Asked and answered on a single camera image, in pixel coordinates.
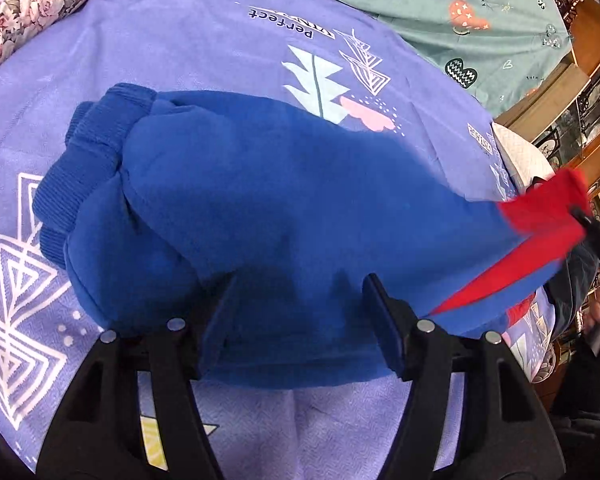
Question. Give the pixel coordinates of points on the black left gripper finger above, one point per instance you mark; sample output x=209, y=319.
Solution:
x=96, y=431
x=504, y=431

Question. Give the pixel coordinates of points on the blue and red pants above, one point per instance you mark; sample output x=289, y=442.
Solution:
x=159, y=196

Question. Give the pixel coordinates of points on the dark navy folded garment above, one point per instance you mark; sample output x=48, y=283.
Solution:
x=568, y=288

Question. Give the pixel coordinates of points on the white mattress edge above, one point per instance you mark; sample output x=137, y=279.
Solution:
x=523, y=161

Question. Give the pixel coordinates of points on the wooden display cabinet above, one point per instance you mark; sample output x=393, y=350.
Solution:
x=536, y=113

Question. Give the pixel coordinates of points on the teal heart-print blanket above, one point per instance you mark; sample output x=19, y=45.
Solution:
x=500, y=51

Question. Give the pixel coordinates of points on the purple patterned bed sheet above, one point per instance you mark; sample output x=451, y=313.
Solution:
x=322, y=56

